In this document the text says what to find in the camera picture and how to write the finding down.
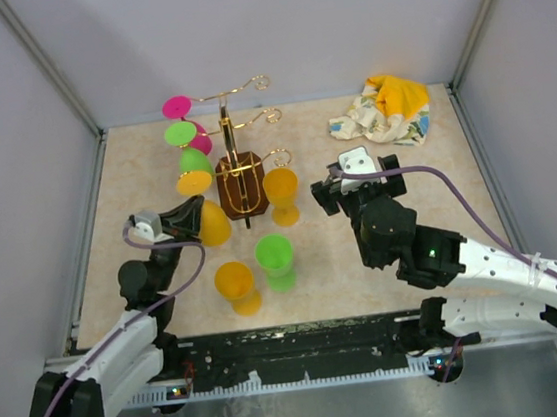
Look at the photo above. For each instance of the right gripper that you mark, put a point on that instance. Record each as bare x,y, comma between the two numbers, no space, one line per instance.
394,182

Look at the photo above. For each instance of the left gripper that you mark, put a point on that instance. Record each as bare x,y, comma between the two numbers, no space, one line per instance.
188,213

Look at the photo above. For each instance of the orange wine glass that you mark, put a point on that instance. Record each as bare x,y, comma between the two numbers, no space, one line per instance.
235,283
281,185
215,228

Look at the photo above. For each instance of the green wine glass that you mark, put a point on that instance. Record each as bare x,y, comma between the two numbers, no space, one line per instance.
189,150
274,254

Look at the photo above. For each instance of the pink wine glass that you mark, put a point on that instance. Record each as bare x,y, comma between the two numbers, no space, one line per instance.
177,108

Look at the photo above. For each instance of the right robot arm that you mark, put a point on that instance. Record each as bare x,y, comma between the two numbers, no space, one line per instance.
525,285

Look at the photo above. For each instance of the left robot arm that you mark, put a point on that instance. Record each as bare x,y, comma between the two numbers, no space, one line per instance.
138,348

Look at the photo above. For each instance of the gold wine glass rack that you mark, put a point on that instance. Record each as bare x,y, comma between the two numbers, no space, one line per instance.
240,174

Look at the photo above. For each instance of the orange wine glass front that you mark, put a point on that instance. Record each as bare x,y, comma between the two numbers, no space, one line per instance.
235,283

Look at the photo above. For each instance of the orange wine glass by rack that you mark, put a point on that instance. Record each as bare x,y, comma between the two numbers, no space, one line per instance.
281,185

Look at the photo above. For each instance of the green wine glass front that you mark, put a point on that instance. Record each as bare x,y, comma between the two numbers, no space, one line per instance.
274,254

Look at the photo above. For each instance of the yellow patterned cloth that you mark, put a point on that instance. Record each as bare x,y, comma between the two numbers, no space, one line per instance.
390,110

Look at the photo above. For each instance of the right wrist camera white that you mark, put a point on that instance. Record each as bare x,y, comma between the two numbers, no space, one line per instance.
357,168

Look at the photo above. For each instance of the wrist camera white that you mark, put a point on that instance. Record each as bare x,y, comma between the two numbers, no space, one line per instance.
357,168
148,226

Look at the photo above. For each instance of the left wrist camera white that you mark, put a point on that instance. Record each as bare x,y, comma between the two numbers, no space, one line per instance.
148,226

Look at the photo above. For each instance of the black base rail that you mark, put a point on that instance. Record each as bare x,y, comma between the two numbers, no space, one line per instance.
300,357

